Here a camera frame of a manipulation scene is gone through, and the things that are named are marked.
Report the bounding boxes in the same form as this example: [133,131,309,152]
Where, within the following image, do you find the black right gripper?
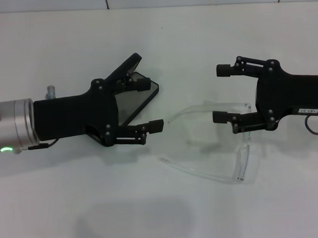
[210,51,318,136]

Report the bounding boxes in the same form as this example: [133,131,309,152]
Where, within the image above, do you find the silver cylindrical connector stub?
[45,85,57,99]

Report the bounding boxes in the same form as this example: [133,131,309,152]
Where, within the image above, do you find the black glasses case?
[81,51,163,148]

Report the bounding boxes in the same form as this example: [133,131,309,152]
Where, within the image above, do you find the clear transparent glasses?
[157,99,258,190]

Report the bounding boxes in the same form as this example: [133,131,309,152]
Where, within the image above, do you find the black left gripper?
[32,75,166,152]

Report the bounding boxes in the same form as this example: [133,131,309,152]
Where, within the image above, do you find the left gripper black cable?
[13,138,60,154]

